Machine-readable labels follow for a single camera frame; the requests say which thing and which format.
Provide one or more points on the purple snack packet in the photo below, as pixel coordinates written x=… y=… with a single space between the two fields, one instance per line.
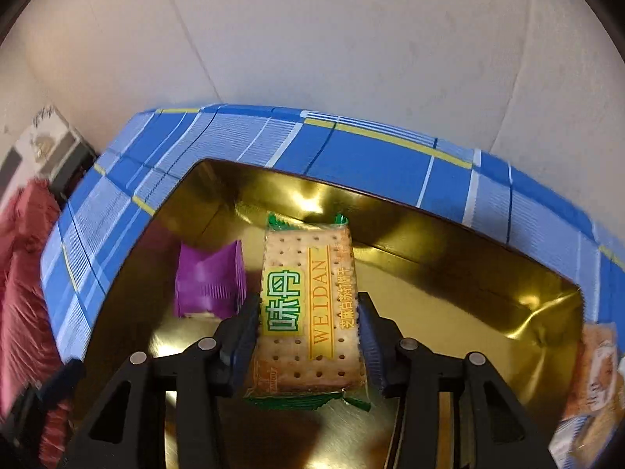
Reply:
x=207 y=281

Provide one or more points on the red cloth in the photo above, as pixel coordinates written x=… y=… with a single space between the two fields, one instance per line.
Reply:
x=27 y=273

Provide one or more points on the blue plaid cloth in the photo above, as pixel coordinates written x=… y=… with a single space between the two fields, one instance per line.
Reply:
x=371 y=156

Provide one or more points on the green-edged cracker packet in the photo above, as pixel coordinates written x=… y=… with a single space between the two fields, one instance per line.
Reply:
x=305 y=303

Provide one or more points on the grey printed box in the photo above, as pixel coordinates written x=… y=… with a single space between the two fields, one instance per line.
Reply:
x=41 y=132

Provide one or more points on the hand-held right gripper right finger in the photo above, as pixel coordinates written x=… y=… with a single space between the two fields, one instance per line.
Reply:
x=369 y=347

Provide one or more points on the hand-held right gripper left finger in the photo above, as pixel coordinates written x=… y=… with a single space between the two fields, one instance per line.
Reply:
x=246 y=338

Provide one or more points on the pale orange snack packet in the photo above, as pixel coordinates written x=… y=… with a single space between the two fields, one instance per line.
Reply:
x=583 y=442
x=595 y=366

